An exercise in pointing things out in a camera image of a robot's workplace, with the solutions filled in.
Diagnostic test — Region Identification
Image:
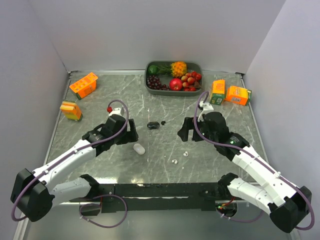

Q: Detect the red apple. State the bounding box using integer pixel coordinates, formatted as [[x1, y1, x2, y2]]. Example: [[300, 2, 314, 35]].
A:
[[169, 78, 183, 91]]

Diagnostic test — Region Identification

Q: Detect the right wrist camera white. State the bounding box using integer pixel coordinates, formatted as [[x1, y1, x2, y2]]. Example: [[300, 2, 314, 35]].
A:
[[197, 101, 214, 122]]

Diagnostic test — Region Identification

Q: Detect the green lime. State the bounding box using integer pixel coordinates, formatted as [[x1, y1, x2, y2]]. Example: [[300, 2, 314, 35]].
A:
[[147, 65, 158, 76]]

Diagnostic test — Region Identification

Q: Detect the orange pineapple toy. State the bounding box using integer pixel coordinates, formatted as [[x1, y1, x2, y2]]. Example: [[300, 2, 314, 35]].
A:
[[157, 61, 187, 78]]

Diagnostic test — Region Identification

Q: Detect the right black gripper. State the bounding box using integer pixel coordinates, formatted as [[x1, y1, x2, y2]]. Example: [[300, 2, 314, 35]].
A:
[[177, 116, 218, 144]]

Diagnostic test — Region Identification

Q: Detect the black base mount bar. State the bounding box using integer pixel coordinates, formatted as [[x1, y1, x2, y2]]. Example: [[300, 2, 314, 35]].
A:
[[71, 182, 233, 213]]

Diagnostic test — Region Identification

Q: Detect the white earbud charging case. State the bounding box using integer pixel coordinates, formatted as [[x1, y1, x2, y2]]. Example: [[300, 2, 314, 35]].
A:
[[133, 143, 146, 155]]

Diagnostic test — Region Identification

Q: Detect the black earbud charging case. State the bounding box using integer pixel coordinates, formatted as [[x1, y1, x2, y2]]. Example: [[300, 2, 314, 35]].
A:
[[146, 121, 160, 130]]

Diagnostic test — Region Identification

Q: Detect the grey fruit tray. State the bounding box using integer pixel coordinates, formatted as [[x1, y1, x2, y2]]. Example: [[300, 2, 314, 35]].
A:
[[144, 60, 203, 97]]

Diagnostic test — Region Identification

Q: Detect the orange carton far right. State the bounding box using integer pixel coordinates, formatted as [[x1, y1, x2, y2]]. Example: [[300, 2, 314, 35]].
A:
[[225, 85, 252, 106]]

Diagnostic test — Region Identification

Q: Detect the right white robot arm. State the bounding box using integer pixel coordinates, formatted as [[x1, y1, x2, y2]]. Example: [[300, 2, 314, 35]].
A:
[[177, 111, 312, 233]]

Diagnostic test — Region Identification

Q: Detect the purple cable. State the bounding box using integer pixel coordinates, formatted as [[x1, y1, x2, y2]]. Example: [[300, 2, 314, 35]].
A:
[[11, 99, 130, 229], [194, 90, 315, 231]]

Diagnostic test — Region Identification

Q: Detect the red lychee bunch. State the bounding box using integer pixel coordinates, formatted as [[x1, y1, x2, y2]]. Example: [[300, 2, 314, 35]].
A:
[[181, 71, 202, 92]]

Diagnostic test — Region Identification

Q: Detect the orange juice carton far left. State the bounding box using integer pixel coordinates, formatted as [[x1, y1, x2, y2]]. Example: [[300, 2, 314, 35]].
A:
[[69, 72, 98, 100]]

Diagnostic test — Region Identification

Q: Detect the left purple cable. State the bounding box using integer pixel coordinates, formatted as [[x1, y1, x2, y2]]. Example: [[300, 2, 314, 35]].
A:
[[11, 99, 130, 229]]

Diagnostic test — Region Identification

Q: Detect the green yellow carton right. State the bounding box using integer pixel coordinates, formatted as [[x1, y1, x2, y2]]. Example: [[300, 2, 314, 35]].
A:
[[209, 79, 226, 106]]

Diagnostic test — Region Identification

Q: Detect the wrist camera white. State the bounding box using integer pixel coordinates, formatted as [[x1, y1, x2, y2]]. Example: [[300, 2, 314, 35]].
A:
[[106, 106, 125, 117], [197, 101, 214, 122]]

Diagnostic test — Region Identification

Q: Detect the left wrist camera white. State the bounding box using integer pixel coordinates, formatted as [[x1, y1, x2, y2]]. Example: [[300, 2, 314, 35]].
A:
[[106, 106, 125, 117]]

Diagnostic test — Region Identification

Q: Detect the yellow orange carton left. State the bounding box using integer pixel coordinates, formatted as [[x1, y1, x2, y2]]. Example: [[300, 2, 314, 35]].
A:
[[60, 101, 83, 122]]

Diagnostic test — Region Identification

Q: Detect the dark grape bunch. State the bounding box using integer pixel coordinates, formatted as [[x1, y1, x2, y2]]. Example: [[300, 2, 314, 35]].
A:
[[146, 75, 170, 91]]

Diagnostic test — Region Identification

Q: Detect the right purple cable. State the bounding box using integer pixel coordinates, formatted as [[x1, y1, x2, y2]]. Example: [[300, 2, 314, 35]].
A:
[[194, 90, 315, 231]]

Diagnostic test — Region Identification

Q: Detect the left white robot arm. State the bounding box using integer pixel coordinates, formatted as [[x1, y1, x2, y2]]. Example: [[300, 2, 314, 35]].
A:
[[10, 114, 139, 222]]

